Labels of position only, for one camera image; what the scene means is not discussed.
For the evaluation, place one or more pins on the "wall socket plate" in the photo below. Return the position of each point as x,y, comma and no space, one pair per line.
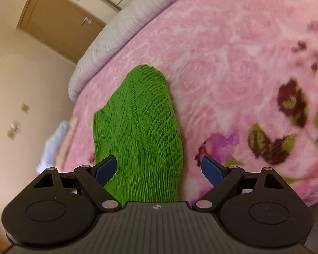
13,130

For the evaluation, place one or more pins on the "light blue cloth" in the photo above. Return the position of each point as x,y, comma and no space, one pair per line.
54,144

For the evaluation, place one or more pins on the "small wall switch plate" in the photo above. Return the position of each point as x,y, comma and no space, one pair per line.
24,108

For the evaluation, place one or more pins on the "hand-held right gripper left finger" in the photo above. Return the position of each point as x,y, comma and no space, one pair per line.
106,169

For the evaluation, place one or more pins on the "green knit garment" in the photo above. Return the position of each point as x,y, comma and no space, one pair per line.
140,116

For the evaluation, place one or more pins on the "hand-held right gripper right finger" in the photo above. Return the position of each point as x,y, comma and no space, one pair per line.
213,171

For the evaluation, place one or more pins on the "brown wooden door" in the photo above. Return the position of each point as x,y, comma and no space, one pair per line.
55,26

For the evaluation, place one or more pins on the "pink floral blanket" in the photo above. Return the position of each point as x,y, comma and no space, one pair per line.
214,58

